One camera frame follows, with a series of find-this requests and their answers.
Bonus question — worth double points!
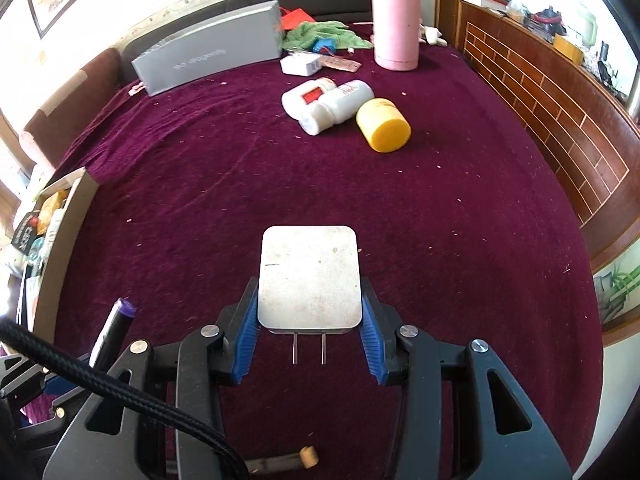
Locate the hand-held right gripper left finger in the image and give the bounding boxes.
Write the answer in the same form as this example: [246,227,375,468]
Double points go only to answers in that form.
[42,277,261,480]

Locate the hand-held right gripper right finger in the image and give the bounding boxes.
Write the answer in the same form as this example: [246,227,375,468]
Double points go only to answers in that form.
[360,280,573,480]

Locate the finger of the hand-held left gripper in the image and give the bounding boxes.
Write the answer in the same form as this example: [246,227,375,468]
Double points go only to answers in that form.
[19,404,69,457]
[0,354,67,397]

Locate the white charger plug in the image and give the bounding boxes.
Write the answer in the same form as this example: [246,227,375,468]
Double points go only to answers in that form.
[257,225,362,365]

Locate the black marker purple cap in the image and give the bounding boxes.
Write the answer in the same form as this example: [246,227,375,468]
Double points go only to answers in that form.
[89,298,137,371]

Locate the teal printed packet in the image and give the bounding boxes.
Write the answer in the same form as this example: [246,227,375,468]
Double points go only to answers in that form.
[25,237,49,267]

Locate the black marker tan cap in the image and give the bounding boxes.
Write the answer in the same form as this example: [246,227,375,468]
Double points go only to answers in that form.
[245,445,321,476]

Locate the black printed packet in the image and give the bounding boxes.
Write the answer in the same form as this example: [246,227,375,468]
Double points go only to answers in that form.
[11,212,41,256]

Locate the cardboard box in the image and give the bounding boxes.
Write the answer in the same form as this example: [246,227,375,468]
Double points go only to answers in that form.
[15,167,101,346]

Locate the orange snack packet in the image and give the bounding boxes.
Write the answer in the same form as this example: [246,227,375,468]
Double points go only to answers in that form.
[37,191,68,233]

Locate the maroon blanket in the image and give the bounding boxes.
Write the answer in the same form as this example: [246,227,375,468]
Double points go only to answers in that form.
[22,22,606,480]

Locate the yellow jar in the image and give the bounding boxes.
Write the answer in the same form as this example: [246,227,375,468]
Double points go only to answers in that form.
[356,98,412,153]

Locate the white plastic bottle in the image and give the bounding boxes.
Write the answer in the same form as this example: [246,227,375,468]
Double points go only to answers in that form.
[298,80,375,136]

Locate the leaf print picture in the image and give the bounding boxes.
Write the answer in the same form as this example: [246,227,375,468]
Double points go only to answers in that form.
[592,255,640,333]

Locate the white bottle red label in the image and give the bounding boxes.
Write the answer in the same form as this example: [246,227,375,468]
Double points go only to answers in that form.
[281,77,337,121]

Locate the brown cushion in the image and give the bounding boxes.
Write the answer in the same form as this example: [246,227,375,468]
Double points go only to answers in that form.
[20,47,123,171]

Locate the brown printed card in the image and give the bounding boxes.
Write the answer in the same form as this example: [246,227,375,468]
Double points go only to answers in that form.
[317,57,362,74]

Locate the small white charger box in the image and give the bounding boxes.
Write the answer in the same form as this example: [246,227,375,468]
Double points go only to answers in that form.
[280,52,323,77]

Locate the wooden side panel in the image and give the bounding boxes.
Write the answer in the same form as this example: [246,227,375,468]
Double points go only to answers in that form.
[457,0,640,263]

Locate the grey rectangular box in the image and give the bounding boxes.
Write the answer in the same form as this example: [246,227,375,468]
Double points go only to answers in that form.
[131,0,283,97]

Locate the green cloth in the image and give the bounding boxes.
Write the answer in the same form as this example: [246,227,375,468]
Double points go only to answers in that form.
[283,21,373,53]

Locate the white soft toy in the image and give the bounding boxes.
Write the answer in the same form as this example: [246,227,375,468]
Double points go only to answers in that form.
[417,22,448,47]

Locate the pink thermos flask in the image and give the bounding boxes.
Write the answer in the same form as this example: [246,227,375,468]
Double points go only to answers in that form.
[370,0,421,72]

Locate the red paper bag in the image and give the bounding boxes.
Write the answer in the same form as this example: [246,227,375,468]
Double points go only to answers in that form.
[280,7,318,32]

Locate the yellow box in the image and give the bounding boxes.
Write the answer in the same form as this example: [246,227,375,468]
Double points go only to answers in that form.
[552,34,585,65]

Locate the pale green kettle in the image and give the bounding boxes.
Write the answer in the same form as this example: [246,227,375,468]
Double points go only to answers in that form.
[575,5,599,52]

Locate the black braided cable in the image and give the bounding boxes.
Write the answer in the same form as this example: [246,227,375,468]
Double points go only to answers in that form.
[0,319,248,480]

